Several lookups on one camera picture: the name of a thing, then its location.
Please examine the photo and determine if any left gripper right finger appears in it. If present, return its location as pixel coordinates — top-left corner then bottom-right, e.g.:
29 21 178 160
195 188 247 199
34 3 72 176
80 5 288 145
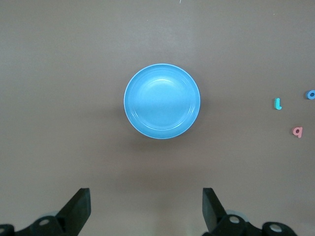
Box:
202 187 299 236

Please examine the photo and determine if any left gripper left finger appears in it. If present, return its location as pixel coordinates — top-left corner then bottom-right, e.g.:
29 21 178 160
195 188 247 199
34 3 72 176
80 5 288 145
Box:
0 188 92 236

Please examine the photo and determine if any blue plate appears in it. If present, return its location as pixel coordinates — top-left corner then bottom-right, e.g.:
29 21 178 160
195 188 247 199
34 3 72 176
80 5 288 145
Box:
123 63 201 140

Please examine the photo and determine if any brown table cover sheet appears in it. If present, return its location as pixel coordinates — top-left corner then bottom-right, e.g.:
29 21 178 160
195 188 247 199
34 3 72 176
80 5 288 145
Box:
0 0 315 236

